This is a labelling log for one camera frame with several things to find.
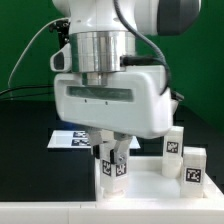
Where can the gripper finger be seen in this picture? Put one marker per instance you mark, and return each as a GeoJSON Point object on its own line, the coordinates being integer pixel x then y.
{"type": "Point", "coordinates": [119, 153]}
{"type": "Point", "coordinates": [95, 140]}

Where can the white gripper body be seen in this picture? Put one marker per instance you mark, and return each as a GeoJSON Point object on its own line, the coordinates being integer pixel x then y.
{"type": "Point", "coordinates": [135, 102]}

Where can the white square table top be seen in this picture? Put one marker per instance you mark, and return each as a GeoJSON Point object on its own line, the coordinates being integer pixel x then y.
{"type": "Point", "coordinates": [146, 182]}

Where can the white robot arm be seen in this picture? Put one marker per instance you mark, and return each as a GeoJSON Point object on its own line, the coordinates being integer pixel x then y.
{"type": "Point", "coordinates": [101, 82]}

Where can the white sheet with tags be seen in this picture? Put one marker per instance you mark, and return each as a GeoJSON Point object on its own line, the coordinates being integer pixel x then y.
{"type": "Point", "coordinates": [63, 139]}

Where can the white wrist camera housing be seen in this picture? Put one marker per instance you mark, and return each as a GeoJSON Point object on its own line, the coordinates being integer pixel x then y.
{"type": "Point", "coordinates": [61, 61]}

